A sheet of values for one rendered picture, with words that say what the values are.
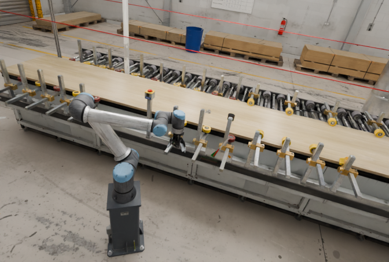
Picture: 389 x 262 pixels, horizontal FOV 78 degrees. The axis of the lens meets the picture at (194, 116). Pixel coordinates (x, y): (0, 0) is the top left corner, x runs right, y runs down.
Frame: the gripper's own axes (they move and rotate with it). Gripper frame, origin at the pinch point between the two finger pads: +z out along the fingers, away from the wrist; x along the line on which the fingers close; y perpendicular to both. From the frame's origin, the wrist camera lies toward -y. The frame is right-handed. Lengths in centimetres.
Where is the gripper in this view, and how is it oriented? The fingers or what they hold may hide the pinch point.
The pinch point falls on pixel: (176, 150)
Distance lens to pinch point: 197.1
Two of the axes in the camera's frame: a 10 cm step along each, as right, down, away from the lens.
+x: 9.5, 2.5, -1.9
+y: -2.8, 4.7, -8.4
